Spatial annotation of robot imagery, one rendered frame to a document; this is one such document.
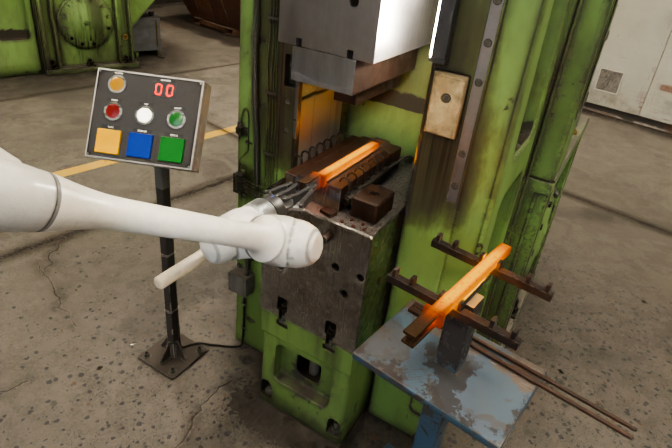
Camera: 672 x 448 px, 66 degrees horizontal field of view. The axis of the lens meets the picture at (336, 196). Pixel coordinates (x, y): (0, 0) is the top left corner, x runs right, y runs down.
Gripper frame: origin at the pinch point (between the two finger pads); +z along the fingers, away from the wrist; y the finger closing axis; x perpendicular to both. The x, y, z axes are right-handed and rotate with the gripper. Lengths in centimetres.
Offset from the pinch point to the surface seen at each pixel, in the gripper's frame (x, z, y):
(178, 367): -99, -9, -51
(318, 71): 30.9, 6.0, -3.5
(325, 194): -4.8, 5.2, 2.4
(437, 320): -1, -30, 51
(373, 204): -2.6, 5.7, 18.1
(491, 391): -28, -15, 64
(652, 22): -7, 528, 67
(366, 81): 29.0, 13.4, 7.5
